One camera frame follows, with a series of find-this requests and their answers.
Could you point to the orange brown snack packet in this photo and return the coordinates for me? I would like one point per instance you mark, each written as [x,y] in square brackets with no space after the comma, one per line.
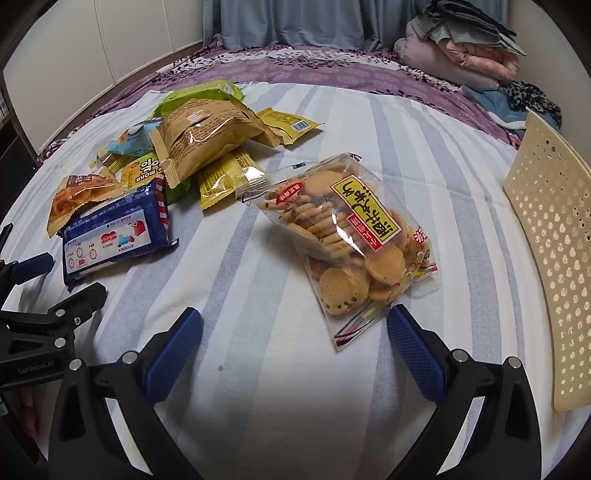
[78,196]

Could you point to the dark grey folded blanket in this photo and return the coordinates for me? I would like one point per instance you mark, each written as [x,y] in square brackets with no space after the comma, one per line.
[466,14]

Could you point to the leopard print cloth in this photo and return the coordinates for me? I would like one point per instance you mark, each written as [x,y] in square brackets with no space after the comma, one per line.
[531,94]

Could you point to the cream perforated plastic basket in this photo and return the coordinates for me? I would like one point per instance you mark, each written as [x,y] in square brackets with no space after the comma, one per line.
[549,230]

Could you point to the blue fleece blanket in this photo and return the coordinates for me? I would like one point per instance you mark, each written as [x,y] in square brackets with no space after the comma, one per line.
[489,105]

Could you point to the purple floral bedsheet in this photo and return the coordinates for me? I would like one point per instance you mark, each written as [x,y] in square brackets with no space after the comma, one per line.
[323,69]

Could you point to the dark blue snack packet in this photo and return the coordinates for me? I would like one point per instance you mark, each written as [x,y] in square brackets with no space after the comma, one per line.
[115,230]

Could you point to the pink floral folded quilt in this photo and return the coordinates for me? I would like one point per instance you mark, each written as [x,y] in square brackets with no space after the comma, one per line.
[480,60]

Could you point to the yellow snack packet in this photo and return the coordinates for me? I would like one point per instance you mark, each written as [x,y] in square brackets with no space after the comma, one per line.
[286,122]
[226,177]

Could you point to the small clear snack packet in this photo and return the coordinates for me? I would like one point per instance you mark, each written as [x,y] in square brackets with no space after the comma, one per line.
[108,160]

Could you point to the mauve folded quilt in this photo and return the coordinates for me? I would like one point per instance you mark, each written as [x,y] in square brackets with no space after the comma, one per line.
[420,57]

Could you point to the green orange cracker packet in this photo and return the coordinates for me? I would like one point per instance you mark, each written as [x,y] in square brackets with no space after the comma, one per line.
[141,173]

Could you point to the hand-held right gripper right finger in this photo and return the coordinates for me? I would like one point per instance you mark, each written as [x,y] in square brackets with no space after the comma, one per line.
[415,353]

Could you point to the white wardrobe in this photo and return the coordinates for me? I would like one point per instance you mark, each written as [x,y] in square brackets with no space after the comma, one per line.
[92,41]

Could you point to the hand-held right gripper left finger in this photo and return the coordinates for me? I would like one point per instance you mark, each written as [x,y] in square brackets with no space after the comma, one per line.
[178,353]

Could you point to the grey blue curtain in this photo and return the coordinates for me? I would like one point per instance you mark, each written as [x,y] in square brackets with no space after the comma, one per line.
[300,23]

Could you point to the large tan snack packet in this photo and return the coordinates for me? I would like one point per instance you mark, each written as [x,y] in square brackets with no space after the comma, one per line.
[203,134]

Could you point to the white grey striped sheet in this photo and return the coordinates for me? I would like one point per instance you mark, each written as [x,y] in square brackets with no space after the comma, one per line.
[277,392]

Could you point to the green seaweed packet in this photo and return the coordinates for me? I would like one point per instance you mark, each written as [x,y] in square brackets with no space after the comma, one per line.
[217,90]

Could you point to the light blue snack packet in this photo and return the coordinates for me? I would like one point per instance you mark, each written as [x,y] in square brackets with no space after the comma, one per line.
[134,141]

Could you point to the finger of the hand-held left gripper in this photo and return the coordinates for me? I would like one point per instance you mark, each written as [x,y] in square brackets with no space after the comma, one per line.
[34,266]
[78,301]

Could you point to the grey green folded sheet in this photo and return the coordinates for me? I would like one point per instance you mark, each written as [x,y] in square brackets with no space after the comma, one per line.
[489,39]

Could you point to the person's left hand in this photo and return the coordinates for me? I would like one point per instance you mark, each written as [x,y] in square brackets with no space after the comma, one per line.
[30,410]

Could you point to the clear bag of cookies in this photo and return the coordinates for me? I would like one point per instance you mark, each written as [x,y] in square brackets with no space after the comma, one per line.
[351,240]

